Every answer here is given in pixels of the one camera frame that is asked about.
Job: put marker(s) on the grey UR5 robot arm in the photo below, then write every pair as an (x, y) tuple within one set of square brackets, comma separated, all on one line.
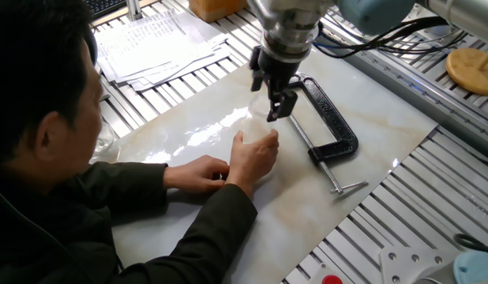
[(291, 27)]

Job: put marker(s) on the person head black hair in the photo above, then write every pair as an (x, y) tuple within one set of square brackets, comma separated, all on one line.
[(38, 71)]

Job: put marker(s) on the right forearm dark sleeve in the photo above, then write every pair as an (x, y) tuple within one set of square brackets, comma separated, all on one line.
[(196, 240)]

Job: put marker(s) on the empty clear glass jar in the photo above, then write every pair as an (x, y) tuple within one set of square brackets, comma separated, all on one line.
[(106, 138)]

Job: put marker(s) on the black C-clamp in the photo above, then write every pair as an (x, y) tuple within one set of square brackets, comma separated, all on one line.
[(338, 134)]

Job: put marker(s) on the round wooden stand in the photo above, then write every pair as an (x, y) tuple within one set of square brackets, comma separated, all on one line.
[(465, 75)]

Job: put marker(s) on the left forearm dark sleeve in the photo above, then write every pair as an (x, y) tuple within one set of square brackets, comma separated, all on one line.
[(141, 185)]

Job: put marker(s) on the orange wooden block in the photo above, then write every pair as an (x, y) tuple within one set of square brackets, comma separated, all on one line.
[(212, 10)]

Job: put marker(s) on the white paper stack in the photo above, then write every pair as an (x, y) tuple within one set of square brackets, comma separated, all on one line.
[(149, 47)]

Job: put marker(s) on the white box red button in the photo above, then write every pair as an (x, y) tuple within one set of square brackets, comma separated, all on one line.
[(331, 279)]

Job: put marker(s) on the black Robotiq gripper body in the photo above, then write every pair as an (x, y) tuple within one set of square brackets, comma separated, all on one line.
[(279, 73)]

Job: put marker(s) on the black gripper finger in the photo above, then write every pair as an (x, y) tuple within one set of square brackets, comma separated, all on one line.
[(283, 104), (256, 63)]

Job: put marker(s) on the clear glass jar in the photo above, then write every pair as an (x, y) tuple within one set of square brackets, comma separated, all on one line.
[(254, 132), (106, 138)]

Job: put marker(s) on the person left hand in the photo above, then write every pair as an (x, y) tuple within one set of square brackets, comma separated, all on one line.
[(196, 175)]

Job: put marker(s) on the metal post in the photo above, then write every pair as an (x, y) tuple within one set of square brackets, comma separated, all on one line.
[(134, 10)]

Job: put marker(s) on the person right hand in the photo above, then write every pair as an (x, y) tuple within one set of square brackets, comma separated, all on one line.
[(252, 161)]

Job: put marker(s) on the marble pattern board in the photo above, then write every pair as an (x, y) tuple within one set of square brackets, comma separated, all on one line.
[(307, 221)]

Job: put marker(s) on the grey plate with holes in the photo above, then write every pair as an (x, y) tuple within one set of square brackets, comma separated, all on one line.
[(410, 268)]

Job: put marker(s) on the dark jacket torso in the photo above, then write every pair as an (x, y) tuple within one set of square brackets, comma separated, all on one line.
[(38, 236)]

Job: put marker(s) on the black keyboard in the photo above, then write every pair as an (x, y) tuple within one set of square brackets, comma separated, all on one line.
[(102, 6)]

